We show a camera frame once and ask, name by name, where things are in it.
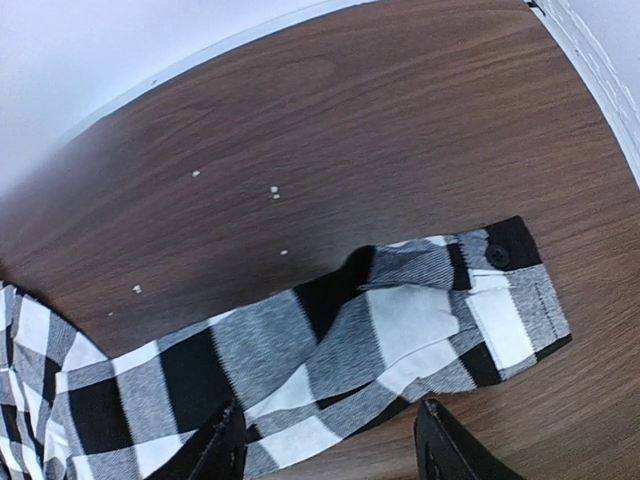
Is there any white plastic laundry basket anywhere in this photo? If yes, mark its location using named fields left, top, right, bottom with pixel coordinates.
left=527, top=1, right=639, bottom=180

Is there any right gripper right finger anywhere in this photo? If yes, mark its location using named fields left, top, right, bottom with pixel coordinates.
left=414, top=399, right=523, bottom=480

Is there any black white plaid shirt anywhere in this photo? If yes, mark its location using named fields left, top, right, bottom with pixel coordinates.
left=1, top=217, right=571, bottom=479

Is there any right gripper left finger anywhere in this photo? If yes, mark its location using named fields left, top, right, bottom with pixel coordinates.
left=187, top=400, right=246, bottom=480

